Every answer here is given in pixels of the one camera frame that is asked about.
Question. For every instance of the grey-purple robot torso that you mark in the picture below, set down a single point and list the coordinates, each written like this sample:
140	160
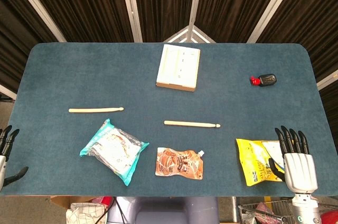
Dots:
163	210

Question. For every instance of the white triangular frame foot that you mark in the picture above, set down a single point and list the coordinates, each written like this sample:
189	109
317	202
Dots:
188	33

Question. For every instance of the black red small device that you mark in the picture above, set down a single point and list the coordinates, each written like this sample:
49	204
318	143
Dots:
268	79

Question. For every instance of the orange spout pouch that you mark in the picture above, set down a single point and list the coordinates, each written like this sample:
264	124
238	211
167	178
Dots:
179	164

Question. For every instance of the flat white cardboard box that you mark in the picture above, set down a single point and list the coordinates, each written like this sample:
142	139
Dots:
177	65

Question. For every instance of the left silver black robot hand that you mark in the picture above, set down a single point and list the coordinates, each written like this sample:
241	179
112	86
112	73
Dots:
2	168

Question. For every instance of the teal clear snack bag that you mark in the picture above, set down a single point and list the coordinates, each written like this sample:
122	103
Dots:
116	152

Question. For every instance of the brown cardboard box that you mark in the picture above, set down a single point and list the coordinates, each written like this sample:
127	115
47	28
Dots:
63	200

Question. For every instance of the white checked cloth bag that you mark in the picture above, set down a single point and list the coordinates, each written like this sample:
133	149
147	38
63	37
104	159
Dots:
84	213

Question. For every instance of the red plastic bag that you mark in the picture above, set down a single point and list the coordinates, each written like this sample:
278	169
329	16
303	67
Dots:
105	200

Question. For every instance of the red round object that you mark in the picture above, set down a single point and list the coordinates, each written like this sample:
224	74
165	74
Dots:
330	218

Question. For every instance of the grey metal table leg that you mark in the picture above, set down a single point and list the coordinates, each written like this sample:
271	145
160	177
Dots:
233	210

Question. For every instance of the yellow snack bag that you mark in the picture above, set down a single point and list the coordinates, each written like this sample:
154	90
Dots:
251	160

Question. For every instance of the dark brown pleated curtain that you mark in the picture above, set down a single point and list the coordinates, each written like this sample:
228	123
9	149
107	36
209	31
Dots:
92	2

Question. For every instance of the wooden drumstick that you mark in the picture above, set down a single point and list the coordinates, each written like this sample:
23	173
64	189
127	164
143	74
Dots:
190	123
95	110

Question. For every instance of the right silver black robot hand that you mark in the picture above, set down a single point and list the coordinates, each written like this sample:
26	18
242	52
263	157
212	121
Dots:
301	171

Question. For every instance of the blue felt table mat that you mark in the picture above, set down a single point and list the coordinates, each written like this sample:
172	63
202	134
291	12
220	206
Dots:
79	76

